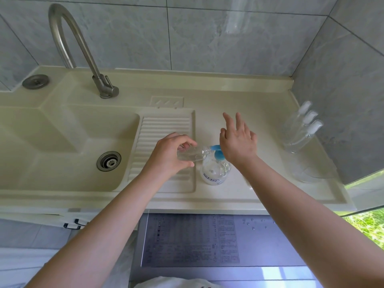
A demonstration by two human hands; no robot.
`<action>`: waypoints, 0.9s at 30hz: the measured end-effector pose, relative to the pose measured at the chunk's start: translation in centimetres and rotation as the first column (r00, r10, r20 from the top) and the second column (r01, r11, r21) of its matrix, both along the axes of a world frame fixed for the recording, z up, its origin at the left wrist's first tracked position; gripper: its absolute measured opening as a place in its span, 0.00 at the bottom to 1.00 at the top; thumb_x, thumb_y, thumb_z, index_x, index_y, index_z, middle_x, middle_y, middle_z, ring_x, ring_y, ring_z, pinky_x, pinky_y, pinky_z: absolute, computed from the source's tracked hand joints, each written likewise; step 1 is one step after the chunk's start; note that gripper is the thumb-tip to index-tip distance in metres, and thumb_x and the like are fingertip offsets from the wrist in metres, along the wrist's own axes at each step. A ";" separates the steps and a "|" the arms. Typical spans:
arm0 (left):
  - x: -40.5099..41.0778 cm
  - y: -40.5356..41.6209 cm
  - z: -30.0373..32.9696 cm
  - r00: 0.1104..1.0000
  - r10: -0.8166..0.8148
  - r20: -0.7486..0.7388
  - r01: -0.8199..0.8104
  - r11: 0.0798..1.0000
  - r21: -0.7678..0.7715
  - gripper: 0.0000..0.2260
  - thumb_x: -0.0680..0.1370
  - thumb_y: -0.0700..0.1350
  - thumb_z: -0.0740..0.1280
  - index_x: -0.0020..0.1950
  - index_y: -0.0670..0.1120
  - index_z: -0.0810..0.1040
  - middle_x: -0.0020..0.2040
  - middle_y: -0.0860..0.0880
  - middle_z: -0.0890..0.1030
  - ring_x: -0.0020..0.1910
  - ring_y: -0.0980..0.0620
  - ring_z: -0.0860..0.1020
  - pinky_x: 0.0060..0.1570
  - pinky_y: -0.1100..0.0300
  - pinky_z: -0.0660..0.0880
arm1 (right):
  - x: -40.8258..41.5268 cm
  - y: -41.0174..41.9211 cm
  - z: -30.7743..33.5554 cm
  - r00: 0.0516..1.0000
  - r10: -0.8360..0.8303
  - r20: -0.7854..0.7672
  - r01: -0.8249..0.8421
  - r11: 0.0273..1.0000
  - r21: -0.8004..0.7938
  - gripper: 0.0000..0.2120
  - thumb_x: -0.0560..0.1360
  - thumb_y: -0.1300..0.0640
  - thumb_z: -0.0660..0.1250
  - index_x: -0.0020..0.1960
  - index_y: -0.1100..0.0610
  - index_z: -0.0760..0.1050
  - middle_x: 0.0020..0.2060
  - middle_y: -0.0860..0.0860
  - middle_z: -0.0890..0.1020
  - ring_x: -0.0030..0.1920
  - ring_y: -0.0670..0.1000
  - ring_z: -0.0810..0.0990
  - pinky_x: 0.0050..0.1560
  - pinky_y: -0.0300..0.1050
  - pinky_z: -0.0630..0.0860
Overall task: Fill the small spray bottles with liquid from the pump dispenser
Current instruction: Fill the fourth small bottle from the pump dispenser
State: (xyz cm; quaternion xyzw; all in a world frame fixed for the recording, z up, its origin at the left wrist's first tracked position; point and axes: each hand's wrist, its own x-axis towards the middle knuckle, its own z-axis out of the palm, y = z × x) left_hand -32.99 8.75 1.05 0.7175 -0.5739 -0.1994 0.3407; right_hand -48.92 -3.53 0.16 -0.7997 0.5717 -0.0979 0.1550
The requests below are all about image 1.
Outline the person's right hand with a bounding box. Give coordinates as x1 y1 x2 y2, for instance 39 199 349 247
219 112 258 168

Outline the person's left hand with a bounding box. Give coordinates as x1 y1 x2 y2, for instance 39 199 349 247
142 132 198 180

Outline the small clear bottle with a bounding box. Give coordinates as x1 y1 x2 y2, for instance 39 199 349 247
283 111 304 136
285 131 314 153
177 145 212 163
283 121 308 144

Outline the clear hand sanitizer pump bottle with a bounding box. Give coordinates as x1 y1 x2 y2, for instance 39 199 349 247
200 144 232 186

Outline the person's right forearm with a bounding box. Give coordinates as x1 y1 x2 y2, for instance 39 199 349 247
238 154 384 288

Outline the person's left forearm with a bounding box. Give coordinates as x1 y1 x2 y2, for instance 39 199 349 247
25 169 164 288

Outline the person's white shirt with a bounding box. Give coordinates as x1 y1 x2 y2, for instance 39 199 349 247
141 276 222 288

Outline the steel sink drain strainer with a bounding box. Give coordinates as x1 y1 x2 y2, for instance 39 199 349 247
96 151 122 172

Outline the grey washing machine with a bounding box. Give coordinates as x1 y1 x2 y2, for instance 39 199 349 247
129 212 324 288

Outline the cream sink with washboard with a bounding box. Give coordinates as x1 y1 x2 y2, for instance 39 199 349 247
0 66 358 215

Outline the curved steel faucet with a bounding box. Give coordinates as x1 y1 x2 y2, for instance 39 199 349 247
48 3 120 99

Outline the glass window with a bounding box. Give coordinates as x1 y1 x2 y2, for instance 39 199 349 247
336 169 384 249

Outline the white cabinet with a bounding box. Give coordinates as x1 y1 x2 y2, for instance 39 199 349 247
0 205 140 230

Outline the round steel hole cover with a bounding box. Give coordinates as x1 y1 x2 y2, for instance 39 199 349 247
22 74 50 90

